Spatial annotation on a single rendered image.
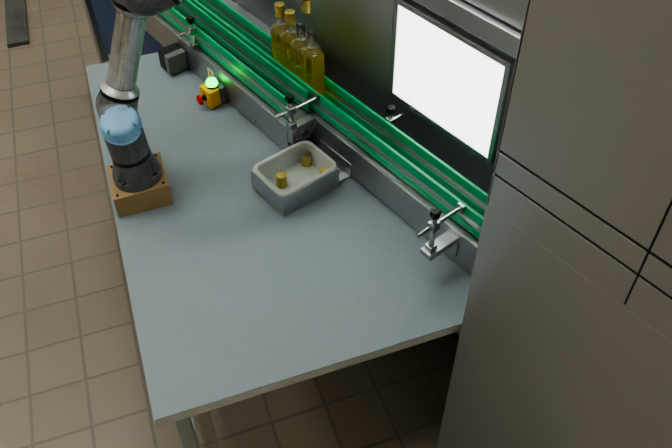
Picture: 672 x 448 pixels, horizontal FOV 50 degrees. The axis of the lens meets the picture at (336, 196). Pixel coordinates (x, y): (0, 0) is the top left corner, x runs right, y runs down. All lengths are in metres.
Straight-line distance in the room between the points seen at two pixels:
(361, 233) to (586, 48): 1.11
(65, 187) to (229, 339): 1.85
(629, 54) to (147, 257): 1.46
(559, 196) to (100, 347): 2.01
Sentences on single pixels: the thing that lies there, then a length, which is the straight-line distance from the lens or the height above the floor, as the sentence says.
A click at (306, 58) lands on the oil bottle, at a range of 2.31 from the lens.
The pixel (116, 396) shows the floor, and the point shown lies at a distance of 2.82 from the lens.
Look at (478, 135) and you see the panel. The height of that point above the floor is 1.05.
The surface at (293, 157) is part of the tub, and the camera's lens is 2.33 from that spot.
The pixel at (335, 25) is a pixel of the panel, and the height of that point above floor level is 1.10.
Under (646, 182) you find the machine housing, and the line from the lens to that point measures 1.29.
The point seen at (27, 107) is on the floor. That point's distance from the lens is 4.19.
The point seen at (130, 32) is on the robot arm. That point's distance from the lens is 2.14.
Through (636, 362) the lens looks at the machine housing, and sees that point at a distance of 1.55.
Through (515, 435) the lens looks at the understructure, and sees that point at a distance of 2.06.
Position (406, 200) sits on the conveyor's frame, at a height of 0.84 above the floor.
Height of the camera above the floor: 2.34
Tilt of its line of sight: 45 degrees down
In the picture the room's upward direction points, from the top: straight up
